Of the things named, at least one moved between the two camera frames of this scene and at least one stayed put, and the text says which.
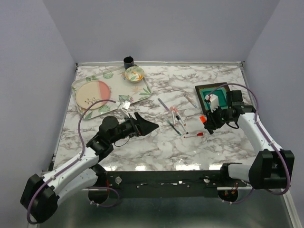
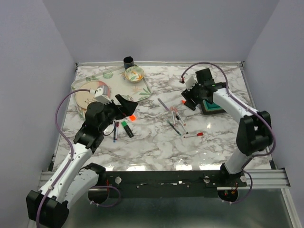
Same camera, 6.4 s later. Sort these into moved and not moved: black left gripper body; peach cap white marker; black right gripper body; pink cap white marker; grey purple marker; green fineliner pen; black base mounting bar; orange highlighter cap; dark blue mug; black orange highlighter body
Moved: orange highlighter cap; black right gripper body; black left gripper body; black orange highlighter body
Not moved: peach cap white marker; black base mounting bar; green fineliner pen; dark blue mug; pink cap white marker; grey purple marker
